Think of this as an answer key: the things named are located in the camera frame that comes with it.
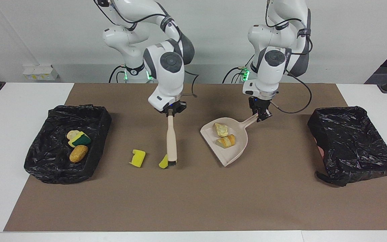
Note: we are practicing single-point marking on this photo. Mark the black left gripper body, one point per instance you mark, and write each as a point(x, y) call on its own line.
point(260, 103)

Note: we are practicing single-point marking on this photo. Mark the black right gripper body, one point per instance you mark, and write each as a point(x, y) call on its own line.
point(175, 108)

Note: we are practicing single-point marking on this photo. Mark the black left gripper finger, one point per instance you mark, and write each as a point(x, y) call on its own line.
point(267, 115)
point(257, 113)

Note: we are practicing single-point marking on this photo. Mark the beige hand brush black bristles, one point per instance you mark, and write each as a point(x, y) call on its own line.
point(171, 141)

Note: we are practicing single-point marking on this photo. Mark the pale bread piece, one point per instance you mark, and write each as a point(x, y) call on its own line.
point(221, 129)

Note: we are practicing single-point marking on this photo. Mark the tan crusted bread piece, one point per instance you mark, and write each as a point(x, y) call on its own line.
point(227, 141)

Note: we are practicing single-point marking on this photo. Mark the beige plastic dustpan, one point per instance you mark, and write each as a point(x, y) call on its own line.
point(233, 153)

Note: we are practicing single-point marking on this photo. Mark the yellow sponge piece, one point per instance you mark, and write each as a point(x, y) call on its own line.
point(81, 140)
point(137, 158)
point(163, 163)

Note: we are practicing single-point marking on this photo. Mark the brown bread roll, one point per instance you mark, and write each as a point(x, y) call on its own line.
point(78, 154)

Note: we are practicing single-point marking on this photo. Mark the pale bread chunk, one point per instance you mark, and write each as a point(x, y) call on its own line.
point(72, 134)

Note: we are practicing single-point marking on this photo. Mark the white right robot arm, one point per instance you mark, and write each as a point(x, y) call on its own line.
point(170, 77)

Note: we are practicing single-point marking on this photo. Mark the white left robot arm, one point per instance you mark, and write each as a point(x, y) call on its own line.
point(270, 74)

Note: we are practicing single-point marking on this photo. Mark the bin lined with black bag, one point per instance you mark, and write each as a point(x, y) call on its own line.
point(52, 121)
point(351, 144)

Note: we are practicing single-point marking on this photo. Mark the brown table mat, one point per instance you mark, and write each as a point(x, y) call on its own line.
point(180, 208)

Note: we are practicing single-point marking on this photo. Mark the white wall socket strip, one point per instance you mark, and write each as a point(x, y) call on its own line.
point(40, 73)

